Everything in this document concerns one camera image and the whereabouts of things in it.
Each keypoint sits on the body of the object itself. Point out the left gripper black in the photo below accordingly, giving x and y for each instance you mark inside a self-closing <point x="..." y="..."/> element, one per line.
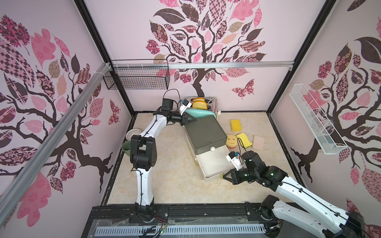
<point x="183" y="118"/>

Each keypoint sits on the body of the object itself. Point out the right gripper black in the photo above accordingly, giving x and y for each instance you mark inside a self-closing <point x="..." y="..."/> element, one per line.
<point x="236" y="175"/>

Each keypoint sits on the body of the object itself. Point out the white drawer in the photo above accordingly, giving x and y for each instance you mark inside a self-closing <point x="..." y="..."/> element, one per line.
<point x="214" y="163"/>

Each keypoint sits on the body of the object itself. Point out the smiley face sponge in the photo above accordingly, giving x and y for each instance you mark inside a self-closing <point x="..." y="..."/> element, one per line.
<point x="231" y="141"/>

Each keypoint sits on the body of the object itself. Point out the yellow green sponge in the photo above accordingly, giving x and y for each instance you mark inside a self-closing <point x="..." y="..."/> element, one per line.
<point x="243" y="140"/>

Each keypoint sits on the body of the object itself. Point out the pink sponge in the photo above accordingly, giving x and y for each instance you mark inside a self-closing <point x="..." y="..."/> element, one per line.
<point x="258" y="143"/>

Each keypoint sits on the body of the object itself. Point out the three-drawer storage cabinet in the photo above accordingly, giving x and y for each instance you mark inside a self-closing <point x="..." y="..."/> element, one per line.
<point x="203" y="135"/>

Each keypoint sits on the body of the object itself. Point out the yellow square sponge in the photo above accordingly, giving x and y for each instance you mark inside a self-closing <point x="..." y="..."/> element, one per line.
<point x="236" y="125"/>

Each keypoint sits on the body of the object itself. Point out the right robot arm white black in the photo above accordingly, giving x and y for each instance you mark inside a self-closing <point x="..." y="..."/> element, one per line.
<point x="314" y="214"/>

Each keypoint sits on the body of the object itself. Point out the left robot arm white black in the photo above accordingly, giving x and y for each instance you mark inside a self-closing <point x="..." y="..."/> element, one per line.
<point x="143" y="153"/>

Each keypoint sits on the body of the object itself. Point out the toast slice back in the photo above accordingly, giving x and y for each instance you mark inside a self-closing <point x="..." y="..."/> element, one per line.
<point x="198" y="99"/>

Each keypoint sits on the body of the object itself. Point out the yellow toast slice front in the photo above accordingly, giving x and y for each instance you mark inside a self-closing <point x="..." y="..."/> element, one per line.
<point x="200" y="105"/>

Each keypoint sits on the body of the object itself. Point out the white round strainer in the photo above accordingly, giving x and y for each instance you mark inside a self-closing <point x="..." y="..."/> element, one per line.
<point x="131" y="133"/>

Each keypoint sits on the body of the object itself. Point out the mint green toaster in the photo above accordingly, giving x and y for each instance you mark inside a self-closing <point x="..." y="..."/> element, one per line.
<point x="212" y="108"/>

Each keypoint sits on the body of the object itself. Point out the green cup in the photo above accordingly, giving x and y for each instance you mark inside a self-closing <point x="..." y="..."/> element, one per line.
<point x="126" y="148"/>

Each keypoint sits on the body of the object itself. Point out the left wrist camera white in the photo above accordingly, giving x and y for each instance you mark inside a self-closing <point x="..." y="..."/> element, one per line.
<point x="184" y="105"/>

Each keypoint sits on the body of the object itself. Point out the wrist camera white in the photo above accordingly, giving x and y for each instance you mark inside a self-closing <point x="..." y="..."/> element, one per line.
<point x="234" y="158"/>
<point x="184" y="105"/>

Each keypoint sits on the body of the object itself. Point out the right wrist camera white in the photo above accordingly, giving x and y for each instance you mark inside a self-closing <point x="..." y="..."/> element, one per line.
<point x="234" y="158"/>

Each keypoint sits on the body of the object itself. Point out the aluminium rail back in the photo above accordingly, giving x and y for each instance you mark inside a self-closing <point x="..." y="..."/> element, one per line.
<point x="259" y="64"/>

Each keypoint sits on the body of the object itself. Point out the aluminium rail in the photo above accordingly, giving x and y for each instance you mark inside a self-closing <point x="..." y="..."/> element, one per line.
<point x="259" y="64"/>
<point x="24" y="179"/>

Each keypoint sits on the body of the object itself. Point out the black wire basket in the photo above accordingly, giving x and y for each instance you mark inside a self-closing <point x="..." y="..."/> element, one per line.
<point x="138" y="74"/>

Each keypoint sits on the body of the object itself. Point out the white cable duct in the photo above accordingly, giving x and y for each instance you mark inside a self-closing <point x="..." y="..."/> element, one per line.
<point x="178" y="230"/>

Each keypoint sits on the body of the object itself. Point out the white wire shelf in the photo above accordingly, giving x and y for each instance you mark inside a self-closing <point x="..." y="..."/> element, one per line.
<point x="309" y="104"/>

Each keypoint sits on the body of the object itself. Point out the black base frame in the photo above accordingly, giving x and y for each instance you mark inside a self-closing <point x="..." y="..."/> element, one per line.
<point x="180" y="214"/>

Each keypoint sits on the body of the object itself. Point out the aluminium rail left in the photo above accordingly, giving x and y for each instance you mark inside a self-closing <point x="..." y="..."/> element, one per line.
<point x="24" y="179"/>

